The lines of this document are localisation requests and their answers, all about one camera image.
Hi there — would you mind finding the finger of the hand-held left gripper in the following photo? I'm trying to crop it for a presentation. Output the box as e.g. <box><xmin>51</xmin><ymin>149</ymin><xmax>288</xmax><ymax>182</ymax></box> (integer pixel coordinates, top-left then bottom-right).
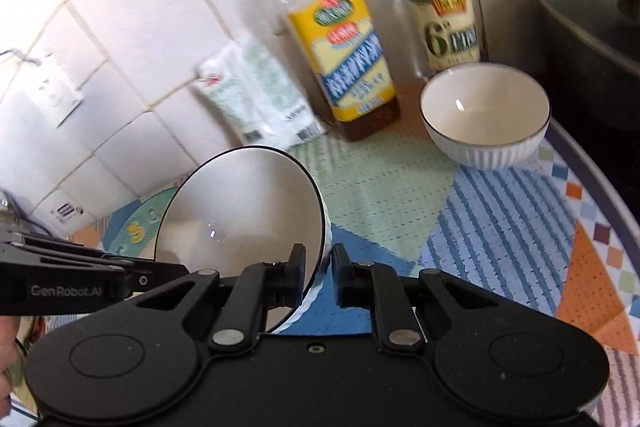
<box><xmin>0</xmin><ymin>231</ymin><xmax>192</xmax><ymax>297</ymax></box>

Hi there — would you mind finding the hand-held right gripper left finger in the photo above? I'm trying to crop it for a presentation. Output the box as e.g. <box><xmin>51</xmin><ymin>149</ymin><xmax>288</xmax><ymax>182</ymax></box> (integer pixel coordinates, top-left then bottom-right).
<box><xmin>133</xmin><ymin>243</ymin><xmax>307</xmax><ymax>351</ymax></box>

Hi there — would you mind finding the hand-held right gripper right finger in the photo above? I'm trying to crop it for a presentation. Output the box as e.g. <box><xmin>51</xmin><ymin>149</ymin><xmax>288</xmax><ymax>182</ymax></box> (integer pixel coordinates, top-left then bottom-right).
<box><xmin>331</xmin><ymin>243</ymin><xmax>502</xmax><ymax>351</ymax></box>

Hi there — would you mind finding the white ribbed bowl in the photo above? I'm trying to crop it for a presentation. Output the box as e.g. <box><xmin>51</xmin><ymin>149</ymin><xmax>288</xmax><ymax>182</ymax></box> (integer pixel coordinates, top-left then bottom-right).
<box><xmin>420</xmin><ymin>63</ymin><xmax>551</xmax><ymax>170</ymax></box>
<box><xmin>152</xmin><ymin>147</ymin><xmax>334</xmax><ymax>334</ymax></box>

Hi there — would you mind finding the person's left hand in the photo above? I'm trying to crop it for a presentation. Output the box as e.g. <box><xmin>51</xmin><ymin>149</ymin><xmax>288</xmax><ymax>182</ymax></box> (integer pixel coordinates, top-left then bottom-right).
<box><xmin>0</xmin><ymin>314</ymin><xmax>21</xmax><ymax>413</ymax></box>

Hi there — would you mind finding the teal egg print plate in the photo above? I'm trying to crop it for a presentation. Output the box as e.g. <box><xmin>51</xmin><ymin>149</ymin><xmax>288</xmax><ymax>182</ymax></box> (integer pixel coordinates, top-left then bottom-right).
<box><xmin>107</xmin><ymin>187</ymin><xmax>182</xmax><ymax>259</ymax></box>

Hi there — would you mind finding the colourful checkered tablecloth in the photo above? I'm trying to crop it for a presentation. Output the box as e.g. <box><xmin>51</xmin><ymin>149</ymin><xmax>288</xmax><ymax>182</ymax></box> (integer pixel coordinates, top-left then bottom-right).
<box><xmin>10</xmin><ymin>79</ymin><xmax>640</xmax><ymax>427</ymax></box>

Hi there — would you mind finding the white seasoning packet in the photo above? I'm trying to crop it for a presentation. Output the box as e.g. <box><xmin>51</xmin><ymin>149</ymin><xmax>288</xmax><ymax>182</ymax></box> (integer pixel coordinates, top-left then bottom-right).
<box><xmin>195</xmin><ymin>34</ymin><xmax>327</xmax><ymax>148</ymax></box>

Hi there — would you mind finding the yellow label oil bottle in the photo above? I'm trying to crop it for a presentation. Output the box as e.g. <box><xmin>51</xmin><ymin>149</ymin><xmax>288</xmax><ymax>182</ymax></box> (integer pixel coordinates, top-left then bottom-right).
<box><xmin>255</xmin><ymin>0</ymin><xmax>402</xmax><ymax>144</ymax></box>

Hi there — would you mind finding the black wok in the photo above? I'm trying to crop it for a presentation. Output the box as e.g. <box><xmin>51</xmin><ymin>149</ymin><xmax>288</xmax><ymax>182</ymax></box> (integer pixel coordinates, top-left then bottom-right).
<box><xmin>532</xmin><ymin>0</ymin><xmax>640</xmax><ymax>152</ymax></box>

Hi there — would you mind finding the white wall socket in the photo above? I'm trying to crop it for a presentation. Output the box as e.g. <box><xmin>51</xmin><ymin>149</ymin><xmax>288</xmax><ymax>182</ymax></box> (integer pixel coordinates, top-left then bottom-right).
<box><xmin>29</xmin><ymin>52</ymin><xmax>84</xmax><ymax>128</ymax></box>

